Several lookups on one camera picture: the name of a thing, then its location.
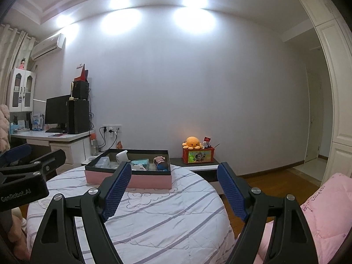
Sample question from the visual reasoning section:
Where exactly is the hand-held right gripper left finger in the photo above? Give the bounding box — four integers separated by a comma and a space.
29, 161, 132, 264

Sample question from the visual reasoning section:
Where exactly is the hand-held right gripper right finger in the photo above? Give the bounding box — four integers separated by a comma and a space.
217, 162, 317, 264

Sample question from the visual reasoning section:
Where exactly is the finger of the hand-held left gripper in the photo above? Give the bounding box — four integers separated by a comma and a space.
0, 149, 66, 183
0, 143, 32, 168

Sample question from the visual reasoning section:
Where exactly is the pink storage box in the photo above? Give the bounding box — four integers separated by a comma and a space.
84, 148, 172, 190

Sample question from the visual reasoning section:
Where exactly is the clear plastic floss box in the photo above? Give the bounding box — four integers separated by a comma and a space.
95, 156, 111, 169

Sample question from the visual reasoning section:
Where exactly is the white plastic gadget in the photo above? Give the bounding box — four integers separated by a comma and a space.
115, 150, 130, 163

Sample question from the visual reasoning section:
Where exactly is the pink doll figure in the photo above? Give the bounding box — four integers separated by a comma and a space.
153, 156, 169, 171

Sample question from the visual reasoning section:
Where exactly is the white desk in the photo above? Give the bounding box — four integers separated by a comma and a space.
10, 130, 92, 175

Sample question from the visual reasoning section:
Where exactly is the pink puffer jacket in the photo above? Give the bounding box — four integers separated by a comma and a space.
0, 104, 11, 152

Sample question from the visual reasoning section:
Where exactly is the blue and white box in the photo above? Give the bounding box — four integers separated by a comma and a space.
32, 113, 44, 130

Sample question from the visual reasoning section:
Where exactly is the black and white low cabinet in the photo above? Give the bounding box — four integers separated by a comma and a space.
170, 158, 220, 196

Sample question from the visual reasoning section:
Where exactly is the orange printed toy box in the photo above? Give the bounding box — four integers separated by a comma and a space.
183, 147, 215, 165

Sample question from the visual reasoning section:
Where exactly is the black computer monitor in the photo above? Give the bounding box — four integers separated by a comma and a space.
44, 94, 72, 132

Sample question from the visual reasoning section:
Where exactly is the black computer tower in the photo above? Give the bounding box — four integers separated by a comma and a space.
68, 99, 91, 134

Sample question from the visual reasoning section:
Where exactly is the white glass-door cabinet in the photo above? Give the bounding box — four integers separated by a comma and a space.
8, 68, 37, 113

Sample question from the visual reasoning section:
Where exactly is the orange octopus plush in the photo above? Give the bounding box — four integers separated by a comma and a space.
182, 137, 202, 150

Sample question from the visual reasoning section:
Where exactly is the black speaker box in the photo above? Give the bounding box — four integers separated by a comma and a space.
72, 81, 90, 100

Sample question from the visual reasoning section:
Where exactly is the red paper bag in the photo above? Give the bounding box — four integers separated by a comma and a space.
74, 63, 89, 82

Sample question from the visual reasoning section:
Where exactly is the pink quilt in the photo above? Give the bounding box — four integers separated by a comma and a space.
253, 173, 352, 264

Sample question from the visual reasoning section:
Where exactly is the beige curtain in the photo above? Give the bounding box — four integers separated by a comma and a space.
0, 23, 37, 105

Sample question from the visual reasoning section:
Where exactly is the white air conditioner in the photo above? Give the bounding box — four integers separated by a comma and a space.
30, 33, 66, 60

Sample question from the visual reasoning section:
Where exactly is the white door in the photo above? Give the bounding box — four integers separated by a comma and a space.
304, 70, 322, 163

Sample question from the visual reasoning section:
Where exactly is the white wardrobe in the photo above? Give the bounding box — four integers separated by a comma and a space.
298, 0, 352, 187

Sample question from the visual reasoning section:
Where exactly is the black power cable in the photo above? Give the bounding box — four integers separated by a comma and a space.
98, 126, 109, 152

